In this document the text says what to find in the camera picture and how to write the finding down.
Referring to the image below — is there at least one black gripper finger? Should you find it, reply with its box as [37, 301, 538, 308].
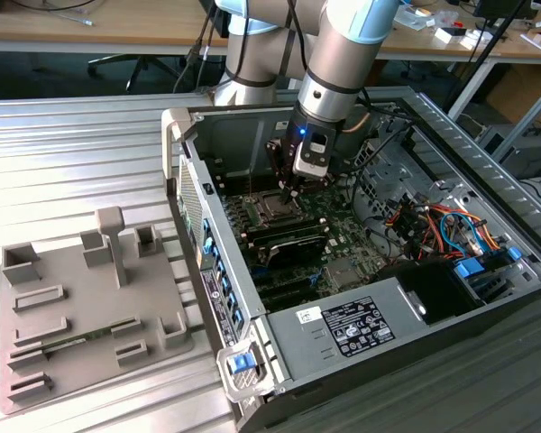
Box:
[290, 174, 335, 202]
[264, 138, 295, 205]

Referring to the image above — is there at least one silver CPU green edge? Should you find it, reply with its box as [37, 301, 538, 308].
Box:
[261, 194, 297, 220]

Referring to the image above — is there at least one black expansion slot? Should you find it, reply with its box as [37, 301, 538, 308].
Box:
[255, 273, 324, 313]

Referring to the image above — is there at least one grey open PC case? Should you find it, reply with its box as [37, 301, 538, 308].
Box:
[160, 88, 541, 433]

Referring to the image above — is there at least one green motherboard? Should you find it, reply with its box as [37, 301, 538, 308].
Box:
[218, 169, 391, 313]

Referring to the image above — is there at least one black graphics card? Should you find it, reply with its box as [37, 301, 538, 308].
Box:
[251, 232, 329, 272]

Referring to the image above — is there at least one metal drive cage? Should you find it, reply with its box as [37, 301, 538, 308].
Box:
[347, 106, 434, 220]

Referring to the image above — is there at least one black office chair base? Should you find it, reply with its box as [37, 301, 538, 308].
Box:
[87, 52, 184, 95]

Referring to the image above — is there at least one grey power supply with labels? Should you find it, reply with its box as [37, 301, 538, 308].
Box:
[264, 275, 428, 384]

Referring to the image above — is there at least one blue disk carrier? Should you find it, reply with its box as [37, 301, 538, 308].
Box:
[453, 256, 487, 290]

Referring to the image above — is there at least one small white box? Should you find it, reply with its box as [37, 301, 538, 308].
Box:
[434, 25, 469, 46]

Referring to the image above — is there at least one blue case latch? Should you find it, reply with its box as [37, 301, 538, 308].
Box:
[228, 354, 254, 374]

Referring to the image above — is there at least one wooden desk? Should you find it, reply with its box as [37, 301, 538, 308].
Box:
[0, 0, 541, 103]

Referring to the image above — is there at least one black slanted pole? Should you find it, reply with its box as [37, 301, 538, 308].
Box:
[445, 0, 528, 107]

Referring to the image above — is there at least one grey box on floor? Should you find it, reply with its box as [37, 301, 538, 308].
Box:
[495, 133, 541, 180]

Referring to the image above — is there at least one large brown cardboard box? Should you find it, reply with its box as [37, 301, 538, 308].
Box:
[484, 62, 541, 130]

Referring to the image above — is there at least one black monitor base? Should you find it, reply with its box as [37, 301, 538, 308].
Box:
[472, 0, 533, 20]

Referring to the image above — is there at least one grey parts rack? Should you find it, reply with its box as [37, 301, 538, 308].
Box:
[0, 206, 197, 416]

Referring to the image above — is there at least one orange yellow wire bundle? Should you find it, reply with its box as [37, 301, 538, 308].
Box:
[384, 202, 509, 263]

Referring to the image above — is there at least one light blue data wire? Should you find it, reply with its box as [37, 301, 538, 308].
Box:
[439, 210, 487, 259]

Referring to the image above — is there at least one grey cable with plug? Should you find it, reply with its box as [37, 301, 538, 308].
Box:
[49, 8, 96, 27]

